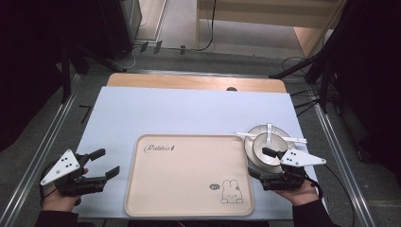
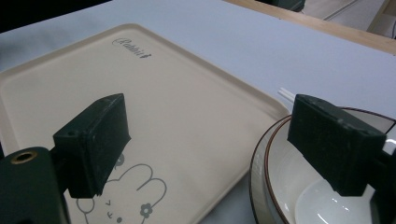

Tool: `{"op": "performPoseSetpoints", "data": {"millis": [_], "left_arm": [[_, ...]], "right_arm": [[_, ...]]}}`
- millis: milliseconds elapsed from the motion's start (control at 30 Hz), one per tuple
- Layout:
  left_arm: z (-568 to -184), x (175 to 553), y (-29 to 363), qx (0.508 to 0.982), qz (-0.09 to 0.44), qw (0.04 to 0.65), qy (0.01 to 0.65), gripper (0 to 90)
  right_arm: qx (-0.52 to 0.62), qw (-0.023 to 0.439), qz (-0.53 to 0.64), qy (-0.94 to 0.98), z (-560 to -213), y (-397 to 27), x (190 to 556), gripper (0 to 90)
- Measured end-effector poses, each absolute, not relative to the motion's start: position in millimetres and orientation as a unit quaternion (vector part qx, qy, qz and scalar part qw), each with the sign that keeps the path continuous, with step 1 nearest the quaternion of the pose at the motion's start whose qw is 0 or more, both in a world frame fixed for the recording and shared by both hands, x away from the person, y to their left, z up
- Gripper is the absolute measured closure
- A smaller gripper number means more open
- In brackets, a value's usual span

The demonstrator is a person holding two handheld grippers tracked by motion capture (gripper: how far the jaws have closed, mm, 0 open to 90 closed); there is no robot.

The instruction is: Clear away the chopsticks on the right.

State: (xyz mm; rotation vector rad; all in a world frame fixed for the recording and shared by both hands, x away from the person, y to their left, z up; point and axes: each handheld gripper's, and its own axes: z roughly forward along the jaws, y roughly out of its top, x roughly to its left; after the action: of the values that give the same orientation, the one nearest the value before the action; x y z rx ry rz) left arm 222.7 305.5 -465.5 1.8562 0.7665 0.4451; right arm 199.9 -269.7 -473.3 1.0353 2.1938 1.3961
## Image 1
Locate metal floor rail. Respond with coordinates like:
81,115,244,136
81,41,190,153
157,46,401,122
310,91,377,227
0,73,83,227

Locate person's right hand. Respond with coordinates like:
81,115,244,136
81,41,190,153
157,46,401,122
273,179,320,207

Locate pale blue table mat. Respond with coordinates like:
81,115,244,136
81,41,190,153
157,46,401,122
74,86,320,221

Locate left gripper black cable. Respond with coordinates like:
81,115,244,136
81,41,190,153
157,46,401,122
38,160,64,206

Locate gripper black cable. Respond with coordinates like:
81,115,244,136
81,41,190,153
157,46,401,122
38,160,64,206
304,164,357,227

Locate dark cabinet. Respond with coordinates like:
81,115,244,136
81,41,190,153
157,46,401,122
94,0,143,61

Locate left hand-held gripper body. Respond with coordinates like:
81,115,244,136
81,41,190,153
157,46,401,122
39,148,110,197

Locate beige tray with rabbit print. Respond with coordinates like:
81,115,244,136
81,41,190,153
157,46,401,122
124,133,255,218

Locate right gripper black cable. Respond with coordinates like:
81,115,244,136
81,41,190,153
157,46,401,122
304,164,357,227

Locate wooden table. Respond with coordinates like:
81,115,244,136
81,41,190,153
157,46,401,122
106,73,288,95

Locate black floor cables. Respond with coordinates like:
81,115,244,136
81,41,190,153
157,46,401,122
280,56,323,118

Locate long white utensil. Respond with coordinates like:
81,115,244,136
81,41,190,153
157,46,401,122
235,131,307,145

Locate person's left hand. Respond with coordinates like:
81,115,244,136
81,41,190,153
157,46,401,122
41,168,90,213

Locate light wooden furniture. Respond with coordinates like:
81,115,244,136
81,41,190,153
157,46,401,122
195,0,348,60

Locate black metal stand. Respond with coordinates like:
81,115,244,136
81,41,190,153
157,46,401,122
60,42,127,103
268,0,357,114

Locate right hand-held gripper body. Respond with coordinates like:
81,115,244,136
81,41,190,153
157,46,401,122
259,148,327,192

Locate small white bowl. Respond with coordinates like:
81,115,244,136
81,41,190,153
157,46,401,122
252,131,289,167

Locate black hanging cable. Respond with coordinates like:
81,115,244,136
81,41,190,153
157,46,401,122
185,0,218,53

